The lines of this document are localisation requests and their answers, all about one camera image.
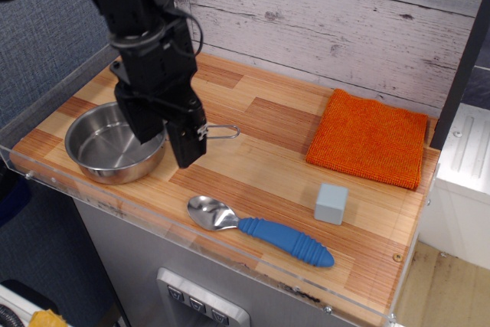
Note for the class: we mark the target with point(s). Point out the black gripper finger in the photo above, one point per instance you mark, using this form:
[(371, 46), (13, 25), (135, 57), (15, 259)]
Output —
[(187, 133), (144, 123)]

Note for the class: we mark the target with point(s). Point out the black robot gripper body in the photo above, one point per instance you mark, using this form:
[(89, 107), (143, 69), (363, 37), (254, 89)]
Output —
[(161, 71)]

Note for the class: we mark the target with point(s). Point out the silver steel pan with handle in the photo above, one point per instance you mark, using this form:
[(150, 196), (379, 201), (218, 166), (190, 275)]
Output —
[(103, 145)]

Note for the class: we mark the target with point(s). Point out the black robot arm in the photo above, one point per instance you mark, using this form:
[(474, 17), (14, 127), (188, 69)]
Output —
[(138, 22)]

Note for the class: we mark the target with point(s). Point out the orange folded cloth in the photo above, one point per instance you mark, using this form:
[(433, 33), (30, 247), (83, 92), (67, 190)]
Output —
[(371, 140)]

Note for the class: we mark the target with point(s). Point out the clear acrylic table guard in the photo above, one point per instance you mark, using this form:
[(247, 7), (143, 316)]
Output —
[(142, 226)]

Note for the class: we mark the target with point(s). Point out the grey cube block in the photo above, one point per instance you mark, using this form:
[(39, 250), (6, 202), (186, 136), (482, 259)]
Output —
[(330, 203)]

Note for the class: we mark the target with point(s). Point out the silver dispenser button panel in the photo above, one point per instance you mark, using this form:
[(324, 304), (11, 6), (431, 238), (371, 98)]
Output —
[(201, 300)]

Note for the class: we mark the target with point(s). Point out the yellow and black bag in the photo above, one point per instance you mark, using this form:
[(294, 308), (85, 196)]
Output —
[(42, 318)]

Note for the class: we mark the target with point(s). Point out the white appliance on right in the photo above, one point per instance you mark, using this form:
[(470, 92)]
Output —
[(456, 218)]

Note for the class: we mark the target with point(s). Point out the spoon with blue handle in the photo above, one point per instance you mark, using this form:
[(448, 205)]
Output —
[(214, 215)]

